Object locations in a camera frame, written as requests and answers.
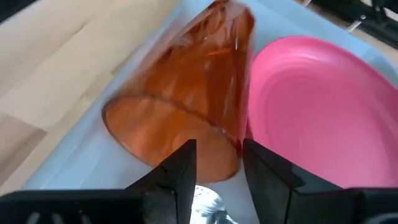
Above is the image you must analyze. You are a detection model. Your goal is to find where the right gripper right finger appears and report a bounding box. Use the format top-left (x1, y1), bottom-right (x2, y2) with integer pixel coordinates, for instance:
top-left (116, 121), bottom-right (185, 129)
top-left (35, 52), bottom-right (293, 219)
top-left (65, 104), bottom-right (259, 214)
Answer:
top-left (243, 138), bottom-right (398, 224)

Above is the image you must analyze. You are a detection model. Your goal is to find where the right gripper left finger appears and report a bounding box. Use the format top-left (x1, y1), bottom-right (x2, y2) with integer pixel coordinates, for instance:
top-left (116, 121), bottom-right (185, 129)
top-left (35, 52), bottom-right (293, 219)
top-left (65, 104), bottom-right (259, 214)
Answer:
top-left (0, 139), bottom-right (197, 224)

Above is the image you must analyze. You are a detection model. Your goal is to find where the orange faceted plastic cup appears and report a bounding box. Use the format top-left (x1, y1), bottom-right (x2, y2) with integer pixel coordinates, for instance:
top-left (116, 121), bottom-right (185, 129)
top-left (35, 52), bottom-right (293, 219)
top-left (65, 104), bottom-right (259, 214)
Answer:
top-left (101, 0), bottom-right (256, 184)

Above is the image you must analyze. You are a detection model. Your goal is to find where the grey plastic tray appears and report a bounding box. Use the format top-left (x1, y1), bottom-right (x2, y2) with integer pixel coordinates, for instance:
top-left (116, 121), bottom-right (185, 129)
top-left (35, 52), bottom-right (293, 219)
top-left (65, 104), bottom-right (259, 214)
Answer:
top-left (23, 0), bottom-right (398, 224)

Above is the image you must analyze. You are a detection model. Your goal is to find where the pink plastic plate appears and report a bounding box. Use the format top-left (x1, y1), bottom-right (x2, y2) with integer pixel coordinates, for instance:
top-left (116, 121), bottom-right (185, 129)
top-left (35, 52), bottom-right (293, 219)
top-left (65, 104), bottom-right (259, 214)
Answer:
top-left (245, 35), bottom-right (398, 189)

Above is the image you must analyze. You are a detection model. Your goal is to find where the black metal table frame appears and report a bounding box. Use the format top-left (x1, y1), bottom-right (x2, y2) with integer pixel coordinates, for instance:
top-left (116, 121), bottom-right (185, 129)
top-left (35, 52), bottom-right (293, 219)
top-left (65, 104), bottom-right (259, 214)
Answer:
top-left (303, 0), bottom-right (398, 50)

